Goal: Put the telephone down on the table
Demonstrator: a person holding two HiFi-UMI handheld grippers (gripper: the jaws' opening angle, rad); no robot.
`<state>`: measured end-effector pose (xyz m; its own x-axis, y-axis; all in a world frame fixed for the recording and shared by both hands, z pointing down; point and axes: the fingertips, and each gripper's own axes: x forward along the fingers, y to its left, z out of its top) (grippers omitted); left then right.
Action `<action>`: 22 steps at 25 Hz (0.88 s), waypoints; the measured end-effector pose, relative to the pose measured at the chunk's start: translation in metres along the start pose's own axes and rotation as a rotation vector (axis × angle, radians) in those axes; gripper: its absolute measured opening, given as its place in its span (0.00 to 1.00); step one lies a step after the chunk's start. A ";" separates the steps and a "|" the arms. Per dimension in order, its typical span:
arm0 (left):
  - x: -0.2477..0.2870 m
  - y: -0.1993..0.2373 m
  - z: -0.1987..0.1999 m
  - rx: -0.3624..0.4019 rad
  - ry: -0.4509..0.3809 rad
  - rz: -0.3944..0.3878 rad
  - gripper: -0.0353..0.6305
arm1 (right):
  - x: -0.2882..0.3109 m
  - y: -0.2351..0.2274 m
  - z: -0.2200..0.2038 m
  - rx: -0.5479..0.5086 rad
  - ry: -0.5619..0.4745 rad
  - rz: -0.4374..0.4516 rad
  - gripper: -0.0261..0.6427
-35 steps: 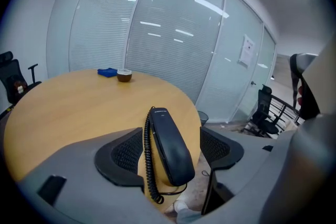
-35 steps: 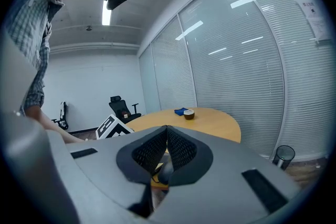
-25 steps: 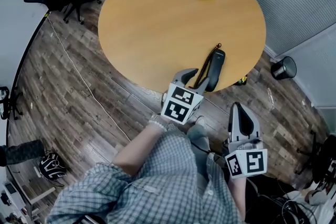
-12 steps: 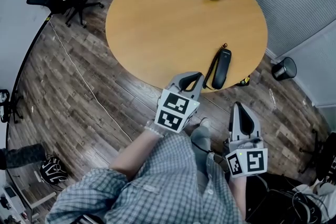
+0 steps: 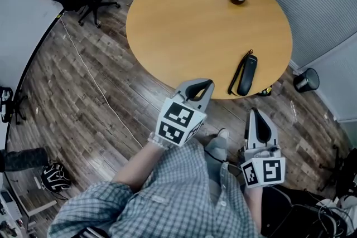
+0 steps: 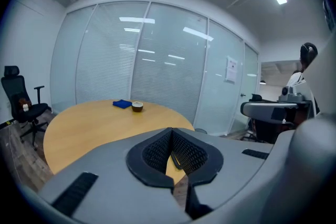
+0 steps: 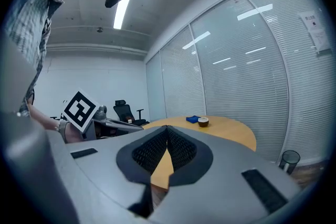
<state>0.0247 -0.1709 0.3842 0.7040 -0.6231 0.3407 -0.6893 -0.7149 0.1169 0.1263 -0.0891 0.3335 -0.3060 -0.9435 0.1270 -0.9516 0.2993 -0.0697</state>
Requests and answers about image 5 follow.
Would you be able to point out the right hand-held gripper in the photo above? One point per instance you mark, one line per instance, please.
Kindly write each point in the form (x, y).
(267, 171)

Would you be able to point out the black bag with bottles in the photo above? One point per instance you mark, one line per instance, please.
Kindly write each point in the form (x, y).
(265, 91)

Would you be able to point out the person's left forearm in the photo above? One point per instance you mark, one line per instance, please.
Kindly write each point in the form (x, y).
(136, 172)

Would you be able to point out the person's right forearm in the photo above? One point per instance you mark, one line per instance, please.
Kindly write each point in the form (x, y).
(254, 207)

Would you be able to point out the white metal table frame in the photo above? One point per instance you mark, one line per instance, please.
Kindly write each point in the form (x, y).
(42, 206)

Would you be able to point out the black and white helmet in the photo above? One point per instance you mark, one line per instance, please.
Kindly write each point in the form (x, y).
(55, 177)

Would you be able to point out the white electronic device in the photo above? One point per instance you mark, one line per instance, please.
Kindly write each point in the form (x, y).
(8, 207)

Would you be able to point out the grey trouser leg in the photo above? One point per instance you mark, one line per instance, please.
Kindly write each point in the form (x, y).
(216, 159)

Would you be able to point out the dark patterned fabric bundle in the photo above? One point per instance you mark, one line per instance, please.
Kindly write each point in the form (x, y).
(23, 159)

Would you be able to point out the round wooden table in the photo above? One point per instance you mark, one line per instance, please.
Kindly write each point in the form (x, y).
(195, 36)

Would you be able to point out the white shoe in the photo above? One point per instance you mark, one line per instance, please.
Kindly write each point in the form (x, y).
(223, 134)

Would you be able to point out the black mesh waste bin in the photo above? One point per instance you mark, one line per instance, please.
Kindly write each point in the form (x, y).
(306, 80)

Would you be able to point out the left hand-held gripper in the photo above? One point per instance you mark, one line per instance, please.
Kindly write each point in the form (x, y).
(178, 122)

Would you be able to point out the plaid shirt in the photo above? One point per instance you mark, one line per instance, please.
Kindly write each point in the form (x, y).
(173, 203)

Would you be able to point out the black swivel chair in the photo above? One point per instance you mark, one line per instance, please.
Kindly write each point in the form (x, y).
(346, 172)

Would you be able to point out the dark round-backed chair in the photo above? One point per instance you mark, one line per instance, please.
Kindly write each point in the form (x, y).
(290, 214)

